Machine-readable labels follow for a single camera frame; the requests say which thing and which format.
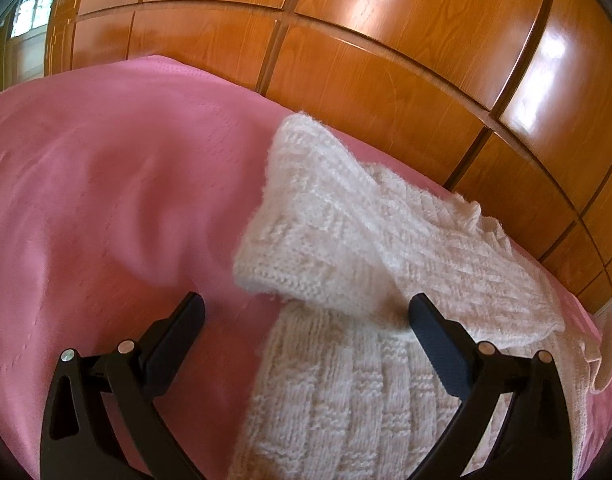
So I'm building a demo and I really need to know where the wooden panelled wardrobe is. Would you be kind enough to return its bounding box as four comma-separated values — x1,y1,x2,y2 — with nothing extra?
43,0,612,317

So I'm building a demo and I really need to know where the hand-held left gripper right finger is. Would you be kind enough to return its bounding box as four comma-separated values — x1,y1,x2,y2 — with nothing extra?
408,293,573,480

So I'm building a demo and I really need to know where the pink bed blanket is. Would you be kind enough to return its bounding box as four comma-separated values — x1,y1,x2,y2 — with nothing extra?
0,55,612,480

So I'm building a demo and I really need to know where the white knitted sweater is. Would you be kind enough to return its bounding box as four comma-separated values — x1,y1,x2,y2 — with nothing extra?
226,110,604,480

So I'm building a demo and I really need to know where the window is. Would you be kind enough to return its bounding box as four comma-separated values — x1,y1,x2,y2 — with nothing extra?
7,0,63,40

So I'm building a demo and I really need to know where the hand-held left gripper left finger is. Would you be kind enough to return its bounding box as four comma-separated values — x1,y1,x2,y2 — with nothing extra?
40,291,207,480

